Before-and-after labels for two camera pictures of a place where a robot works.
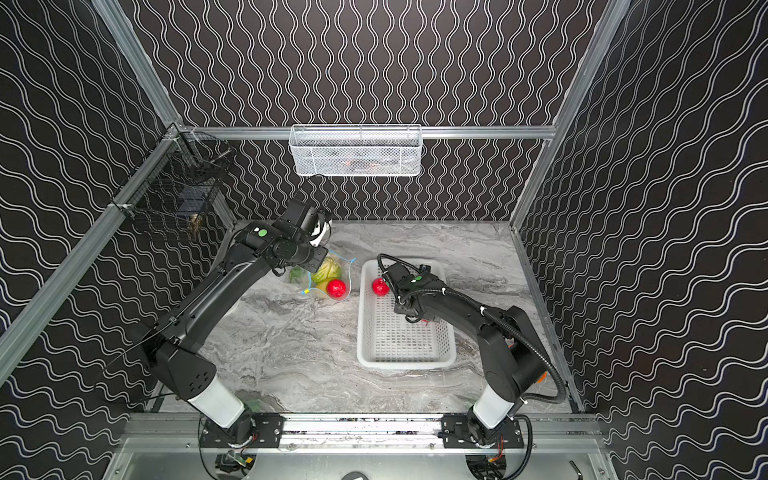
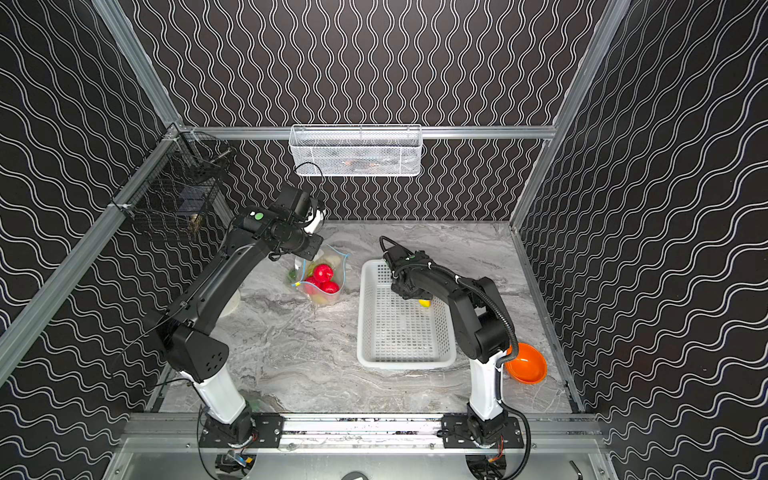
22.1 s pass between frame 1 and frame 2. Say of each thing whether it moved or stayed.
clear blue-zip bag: moved
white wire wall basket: stayed
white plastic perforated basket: stayed
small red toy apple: moved
